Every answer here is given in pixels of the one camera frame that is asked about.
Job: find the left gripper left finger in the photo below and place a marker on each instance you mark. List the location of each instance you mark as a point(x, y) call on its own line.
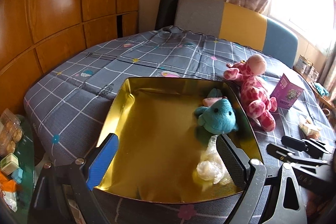
point(87, 173)

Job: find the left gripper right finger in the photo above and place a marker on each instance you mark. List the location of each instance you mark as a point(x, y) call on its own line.
point(246, 173)

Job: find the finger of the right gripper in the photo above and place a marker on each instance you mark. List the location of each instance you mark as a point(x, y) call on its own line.
point(285, 155)
point(313, 147)

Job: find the blue plush bear toy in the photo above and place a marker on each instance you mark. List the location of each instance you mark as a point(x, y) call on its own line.
point(217, 115)

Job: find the gold lined tray box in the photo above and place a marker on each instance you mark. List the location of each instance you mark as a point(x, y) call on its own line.
point(160, 143)

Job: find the wooden bedside table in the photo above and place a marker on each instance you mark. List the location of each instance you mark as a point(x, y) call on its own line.
point(325, 104)

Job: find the pink spotted plush giraffe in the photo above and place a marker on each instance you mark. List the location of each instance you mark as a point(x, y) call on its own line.
point(254, 97)

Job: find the teal plush on table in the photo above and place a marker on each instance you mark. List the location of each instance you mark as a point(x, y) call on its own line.
point(321, 90)

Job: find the purple cardboard box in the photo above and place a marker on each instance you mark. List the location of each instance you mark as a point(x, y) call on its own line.
point(287, 91)

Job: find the glass side table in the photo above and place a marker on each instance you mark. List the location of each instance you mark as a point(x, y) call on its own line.
point(15, 205)

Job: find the grey checked bed quilt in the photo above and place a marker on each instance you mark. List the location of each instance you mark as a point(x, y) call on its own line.
point(68, 106)

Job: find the right beige curtain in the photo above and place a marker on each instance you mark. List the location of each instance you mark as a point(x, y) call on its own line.
point(327, 76)

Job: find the small green white box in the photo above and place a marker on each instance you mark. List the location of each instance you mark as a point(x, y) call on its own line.
point(9, 164)

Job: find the white tin can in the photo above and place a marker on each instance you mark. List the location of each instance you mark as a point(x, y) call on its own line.
point(303, 65)

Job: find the plastic box of pastries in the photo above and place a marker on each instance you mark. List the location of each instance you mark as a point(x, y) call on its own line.
point(10, 132)

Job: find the grey yellow blue headboard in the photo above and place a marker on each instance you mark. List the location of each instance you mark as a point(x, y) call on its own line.
point(237, 24)

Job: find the wooden wardrobe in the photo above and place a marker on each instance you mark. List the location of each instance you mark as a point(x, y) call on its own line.
point(38, 35)

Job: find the black rolled mat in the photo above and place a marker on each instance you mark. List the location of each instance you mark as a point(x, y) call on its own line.
point(166, 13)

